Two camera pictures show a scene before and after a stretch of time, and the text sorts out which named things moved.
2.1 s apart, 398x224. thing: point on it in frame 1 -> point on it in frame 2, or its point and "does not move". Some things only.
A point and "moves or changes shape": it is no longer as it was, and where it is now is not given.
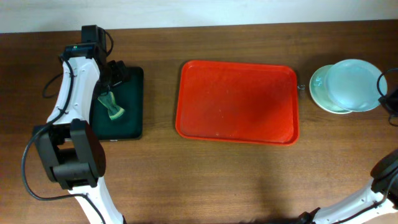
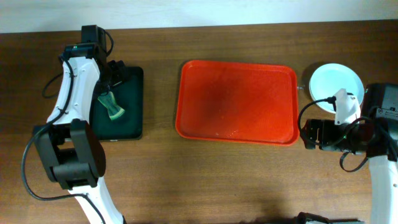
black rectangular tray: x=129 y=96 does not move
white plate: x=352 y=84 moves or changes shape
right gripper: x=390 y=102 -> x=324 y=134
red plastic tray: x=254 y=103 does not move
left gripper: x=115 y=74 does not move
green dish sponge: x=107 y=98 does not move
